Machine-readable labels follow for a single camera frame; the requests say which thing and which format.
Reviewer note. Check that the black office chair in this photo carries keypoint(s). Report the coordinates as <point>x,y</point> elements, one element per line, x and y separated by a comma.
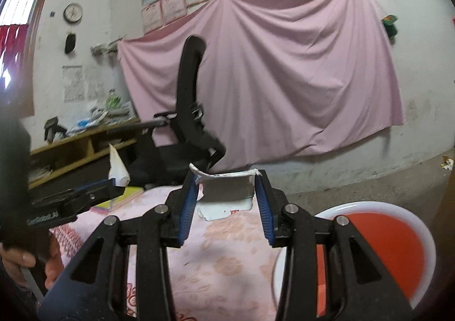
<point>190,111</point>

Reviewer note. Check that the person's left hand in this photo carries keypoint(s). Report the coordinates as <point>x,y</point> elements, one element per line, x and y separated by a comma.
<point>17,255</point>

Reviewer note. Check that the red hanging cloth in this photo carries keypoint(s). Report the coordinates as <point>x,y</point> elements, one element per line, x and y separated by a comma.
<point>12,51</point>

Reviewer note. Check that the wooden desk shelf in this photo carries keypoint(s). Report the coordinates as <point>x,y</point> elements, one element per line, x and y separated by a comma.
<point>71,150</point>

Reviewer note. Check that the pink patterned tablecloth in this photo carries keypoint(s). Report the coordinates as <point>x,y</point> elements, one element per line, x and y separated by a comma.
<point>220,264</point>

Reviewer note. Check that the crumpled paper scrap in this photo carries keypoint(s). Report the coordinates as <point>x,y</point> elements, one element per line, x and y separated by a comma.
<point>448,164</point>

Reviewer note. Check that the pink book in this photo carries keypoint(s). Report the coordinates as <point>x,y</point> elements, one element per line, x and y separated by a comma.
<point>101,210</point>

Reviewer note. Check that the red basin with white rim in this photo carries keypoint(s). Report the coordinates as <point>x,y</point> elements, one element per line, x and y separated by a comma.
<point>376,257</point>

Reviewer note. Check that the wall hook rack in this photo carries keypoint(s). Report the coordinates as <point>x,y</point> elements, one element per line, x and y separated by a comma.
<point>105,47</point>

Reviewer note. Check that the black hanging pouch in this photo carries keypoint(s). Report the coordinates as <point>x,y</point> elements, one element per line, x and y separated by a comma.
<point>70,43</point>

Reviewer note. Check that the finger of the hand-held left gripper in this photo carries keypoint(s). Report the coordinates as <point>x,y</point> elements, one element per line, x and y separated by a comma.
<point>92,193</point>

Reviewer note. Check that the pile of papers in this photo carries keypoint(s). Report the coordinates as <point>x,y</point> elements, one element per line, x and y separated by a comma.
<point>103,115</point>

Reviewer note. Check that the black desk device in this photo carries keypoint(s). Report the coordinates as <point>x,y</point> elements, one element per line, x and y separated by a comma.
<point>53,129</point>

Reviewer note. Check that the white wall sheet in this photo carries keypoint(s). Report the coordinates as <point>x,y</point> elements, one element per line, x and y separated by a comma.
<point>73,83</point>

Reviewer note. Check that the white paper scrap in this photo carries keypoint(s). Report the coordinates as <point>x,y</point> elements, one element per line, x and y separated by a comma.
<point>118,166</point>

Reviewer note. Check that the pink hanging cloth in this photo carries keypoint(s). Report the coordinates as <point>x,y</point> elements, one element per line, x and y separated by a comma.
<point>284,76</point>

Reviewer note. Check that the round wall clock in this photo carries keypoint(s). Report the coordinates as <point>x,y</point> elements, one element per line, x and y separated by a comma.
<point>73,12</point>

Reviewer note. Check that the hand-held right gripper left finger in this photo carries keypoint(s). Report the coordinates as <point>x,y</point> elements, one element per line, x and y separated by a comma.
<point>188,207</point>

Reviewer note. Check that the person's left forearm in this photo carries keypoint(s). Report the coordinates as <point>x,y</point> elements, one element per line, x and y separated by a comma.
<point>16,296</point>

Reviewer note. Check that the green hanging ornament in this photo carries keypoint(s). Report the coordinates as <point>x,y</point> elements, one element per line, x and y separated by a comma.
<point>390,24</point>

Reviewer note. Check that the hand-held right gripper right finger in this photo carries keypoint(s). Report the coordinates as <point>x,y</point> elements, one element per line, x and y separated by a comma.
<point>265,207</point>

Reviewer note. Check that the white torn wrapper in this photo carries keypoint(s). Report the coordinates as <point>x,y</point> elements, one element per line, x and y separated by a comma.
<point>224,189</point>

